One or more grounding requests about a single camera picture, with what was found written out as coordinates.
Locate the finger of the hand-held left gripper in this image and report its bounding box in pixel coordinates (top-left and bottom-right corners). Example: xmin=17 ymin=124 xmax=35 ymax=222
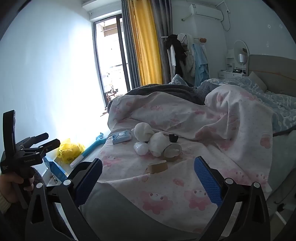
xmin=35 ymin=139 xmax=60 ymax=156
xmin=22 ymin=133 xmax=49 ymax=149

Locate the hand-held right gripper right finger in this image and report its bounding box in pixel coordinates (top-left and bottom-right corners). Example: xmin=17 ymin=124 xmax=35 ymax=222
xmin=194 ymin=156 xmax=271 ymax=241

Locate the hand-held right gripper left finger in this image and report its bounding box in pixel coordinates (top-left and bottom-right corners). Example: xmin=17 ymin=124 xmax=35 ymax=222
xmin=24 ymin=158 xmax=103 ymax=241

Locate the wide tape roll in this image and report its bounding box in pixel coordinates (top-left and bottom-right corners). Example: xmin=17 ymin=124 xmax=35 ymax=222
xmin=163 ymin=144 xmax=182 ymax=162

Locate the brown cardboard tray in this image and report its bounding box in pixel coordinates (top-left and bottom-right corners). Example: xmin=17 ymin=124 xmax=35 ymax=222
xmin=146 ymin=160 xmax=168 ymax=174

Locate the blue tissue packet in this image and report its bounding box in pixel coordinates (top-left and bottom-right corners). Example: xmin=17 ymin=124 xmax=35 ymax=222
xmin=112 ymin=130 xmax=132 ymax=145

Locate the white fluffy sock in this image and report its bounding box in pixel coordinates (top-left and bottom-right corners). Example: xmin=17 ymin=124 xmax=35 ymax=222
xmin=134 ymin=142 xmax=150 ymax=155

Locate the large white tissue ball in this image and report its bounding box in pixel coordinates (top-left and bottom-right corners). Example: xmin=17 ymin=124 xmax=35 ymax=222
xmin=134 ymin=122 xmax=154 ymax=142

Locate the person's left forearm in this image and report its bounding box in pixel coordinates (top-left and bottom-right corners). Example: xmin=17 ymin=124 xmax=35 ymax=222
xmin=0 ymin=192 xmax=26 ymax=241

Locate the person's left hand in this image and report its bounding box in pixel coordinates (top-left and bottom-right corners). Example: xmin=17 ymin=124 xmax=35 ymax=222
xmin=0 ymin=173 xmax=34 ymax=203

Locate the yellow plastic bag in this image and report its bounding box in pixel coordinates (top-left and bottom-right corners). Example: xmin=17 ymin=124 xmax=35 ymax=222
xmin=57 ymin=138 xmax=85 ymax=164

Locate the blue carton box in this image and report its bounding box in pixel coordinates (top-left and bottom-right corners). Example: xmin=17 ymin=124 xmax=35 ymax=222
xmin=43 ymin=156 xmax=68 ymax=182

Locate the grey fleece garment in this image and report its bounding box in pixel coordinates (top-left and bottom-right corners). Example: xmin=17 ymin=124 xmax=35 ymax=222
xmin=30 ymin=166 xmax=48 ymax=186

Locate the pink printed blanket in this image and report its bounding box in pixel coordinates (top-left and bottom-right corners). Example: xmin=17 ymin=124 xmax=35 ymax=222
xmin=99 ymin=89 xmax=274 ymax=232

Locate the blue printed cushion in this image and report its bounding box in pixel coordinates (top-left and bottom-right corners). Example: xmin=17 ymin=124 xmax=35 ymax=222
xmin=169 ymin=74 xmax=193 ymax=87

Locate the glass balcony door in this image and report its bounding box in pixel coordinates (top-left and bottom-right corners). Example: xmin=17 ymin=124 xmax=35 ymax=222
xmin=93 ymin=14 xmax=130 ymax=114

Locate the beige pillow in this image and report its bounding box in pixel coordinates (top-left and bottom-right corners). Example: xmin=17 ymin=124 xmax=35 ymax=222
xmin=248 ymin=71 xmax=268 ymax=91

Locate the light blue hanging garment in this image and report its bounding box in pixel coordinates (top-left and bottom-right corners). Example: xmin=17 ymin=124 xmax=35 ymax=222
xmin=192 ymin=43 xmax=210 ymax=87

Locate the white desktop organiser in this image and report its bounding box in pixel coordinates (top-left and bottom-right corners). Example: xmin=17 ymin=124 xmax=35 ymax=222
xmin=225 ymin=50 xmax=235 ymax=72

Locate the white hanging garment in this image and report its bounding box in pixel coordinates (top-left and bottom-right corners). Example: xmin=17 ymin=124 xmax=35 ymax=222
xmin=178 ymin=33 xmax=197 ymax=78

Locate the silver table lamp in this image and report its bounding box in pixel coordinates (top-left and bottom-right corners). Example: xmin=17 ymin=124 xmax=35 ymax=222
xmin=238 ymin=54 xmax=246 ymax=75

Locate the grey curtain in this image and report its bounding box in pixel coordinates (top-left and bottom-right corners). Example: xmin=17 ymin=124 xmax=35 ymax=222
xmin=150 ymin=0 xmax=173 ymax=84
xmin=121 ymin=0 xmax=141 ymax=90

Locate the beige padded headboard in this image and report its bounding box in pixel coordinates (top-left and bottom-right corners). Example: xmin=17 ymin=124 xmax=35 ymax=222
xmin=247 ymin=54 xmax=296 ymax=96

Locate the clothes rack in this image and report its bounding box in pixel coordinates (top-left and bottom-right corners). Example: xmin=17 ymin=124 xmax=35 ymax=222
xmin=161 ymin=36 xmax=207 ymax=44

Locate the yellow curtain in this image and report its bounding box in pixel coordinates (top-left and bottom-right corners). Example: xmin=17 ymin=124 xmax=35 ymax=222
xmin=128 ymin=0 xmax=163 ymax=87

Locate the white air conditioner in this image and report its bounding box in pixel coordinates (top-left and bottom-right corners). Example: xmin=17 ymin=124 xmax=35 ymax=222
xmin=188 ymin=3 xmax=224 ymax=22

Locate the blue and white long-handled tool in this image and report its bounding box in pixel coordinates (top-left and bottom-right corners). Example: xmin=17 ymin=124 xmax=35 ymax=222
xmin=70 ymin=133 xmax=107 ymax=168

